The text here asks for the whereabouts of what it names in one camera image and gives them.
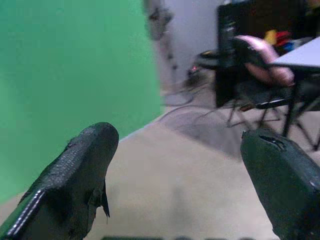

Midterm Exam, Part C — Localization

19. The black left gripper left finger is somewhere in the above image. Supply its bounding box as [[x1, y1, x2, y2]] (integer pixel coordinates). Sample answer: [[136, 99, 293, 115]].
[[0, 121, 120, 240]]

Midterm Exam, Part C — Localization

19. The green screen backdrop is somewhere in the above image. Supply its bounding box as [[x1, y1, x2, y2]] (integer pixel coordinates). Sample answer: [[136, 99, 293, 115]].
[[0, 0, 164, 206]]

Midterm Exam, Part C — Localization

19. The black light stand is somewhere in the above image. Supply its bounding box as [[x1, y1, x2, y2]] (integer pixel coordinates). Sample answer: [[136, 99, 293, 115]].
[[147, 0, 180, 73]]

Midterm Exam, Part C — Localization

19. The pink cushion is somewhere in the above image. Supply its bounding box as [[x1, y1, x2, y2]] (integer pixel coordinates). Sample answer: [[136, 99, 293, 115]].
[[234, 34, 295, 87]]

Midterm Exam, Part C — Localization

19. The black floor cable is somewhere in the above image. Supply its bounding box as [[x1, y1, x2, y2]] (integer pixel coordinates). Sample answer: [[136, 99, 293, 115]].
[[159, 74, 236, 123]]

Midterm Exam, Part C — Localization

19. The black folding chair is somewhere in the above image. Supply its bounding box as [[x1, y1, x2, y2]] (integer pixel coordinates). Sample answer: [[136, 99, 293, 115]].
[[226, 37, 313, 148]]

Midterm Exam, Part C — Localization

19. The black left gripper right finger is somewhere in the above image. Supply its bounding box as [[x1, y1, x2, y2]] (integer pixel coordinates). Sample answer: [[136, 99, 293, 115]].
[[240, 128, 320, 240]]

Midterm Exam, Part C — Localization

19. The black cabinet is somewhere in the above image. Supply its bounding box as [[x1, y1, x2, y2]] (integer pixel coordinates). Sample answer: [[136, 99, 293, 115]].
[[214, 0, 317, 108]]

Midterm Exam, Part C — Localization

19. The white folding table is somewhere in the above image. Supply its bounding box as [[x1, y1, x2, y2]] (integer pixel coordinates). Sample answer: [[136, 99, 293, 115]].
[[271, 36, 320, 151]]

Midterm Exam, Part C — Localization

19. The colourful toy pile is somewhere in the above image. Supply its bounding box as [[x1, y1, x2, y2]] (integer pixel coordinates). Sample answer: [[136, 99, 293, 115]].
[[263, 29, 301, 52]]

